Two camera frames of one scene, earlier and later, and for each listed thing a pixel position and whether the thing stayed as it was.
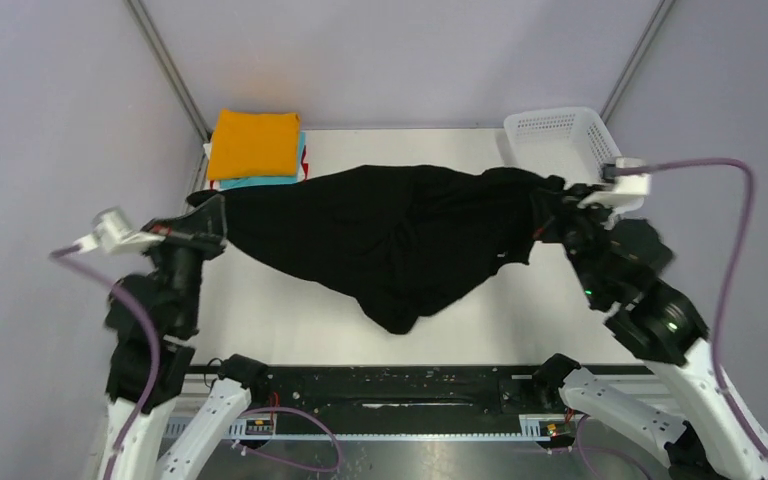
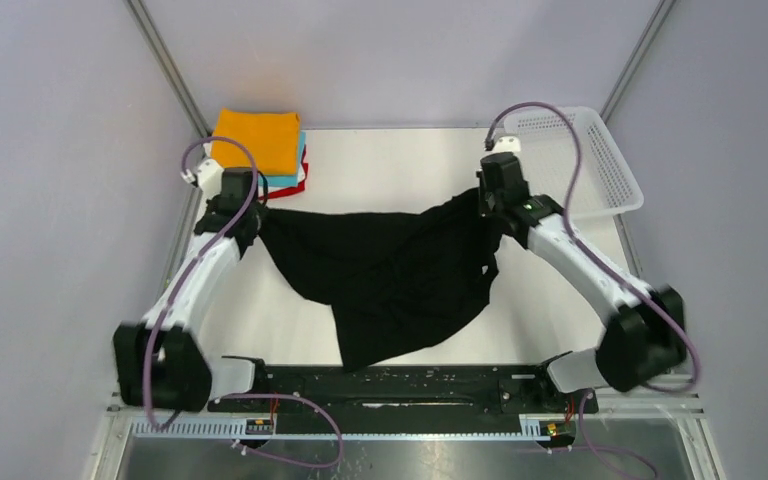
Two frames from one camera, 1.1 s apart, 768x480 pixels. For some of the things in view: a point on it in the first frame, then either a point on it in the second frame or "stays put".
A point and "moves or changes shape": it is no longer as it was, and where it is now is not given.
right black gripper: [562, 216] -> [490, 206]
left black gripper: [194, 229] -> [245, 223]
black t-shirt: [409, 239] moves or changes shape
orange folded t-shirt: [253, 144] stays put
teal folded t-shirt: [231, 183] stays put
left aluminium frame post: [171, 67] stays put
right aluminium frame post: [646, 40] stays put
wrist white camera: [627, 195] -> [507, 144]
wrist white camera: [112, 232] -> [209, 175]
